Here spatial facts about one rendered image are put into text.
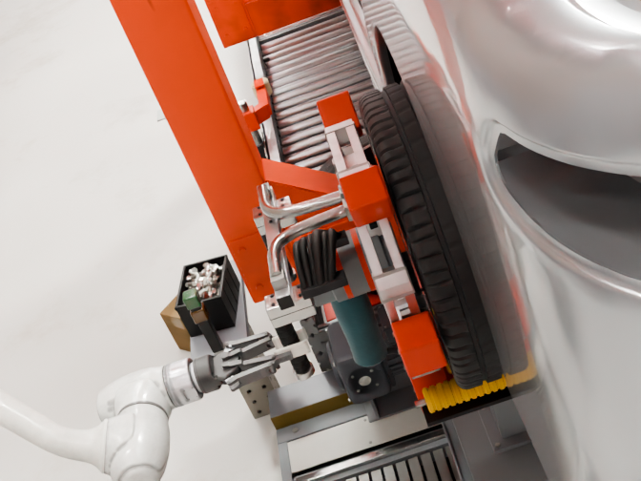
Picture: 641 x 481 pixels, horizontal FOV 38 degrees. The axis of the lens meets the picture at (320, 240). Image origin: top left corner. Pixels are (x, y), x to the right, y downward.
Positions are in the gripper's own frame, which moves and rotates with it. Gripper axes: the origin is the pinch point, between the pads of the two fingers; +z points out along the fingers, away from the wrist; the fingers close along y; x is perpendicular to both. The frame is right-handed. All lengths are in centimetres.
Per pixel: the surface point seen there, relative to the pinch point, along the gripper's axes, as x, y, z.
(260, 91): -34, -201, -3
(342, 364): -44, -39, 3
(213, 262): -28, -83, -25
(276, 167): 1, -70, 4
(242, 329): -38, -60, -21
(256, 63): -44, -257, -5
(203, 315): -24, -53, -28
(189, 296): -17, -54, -29
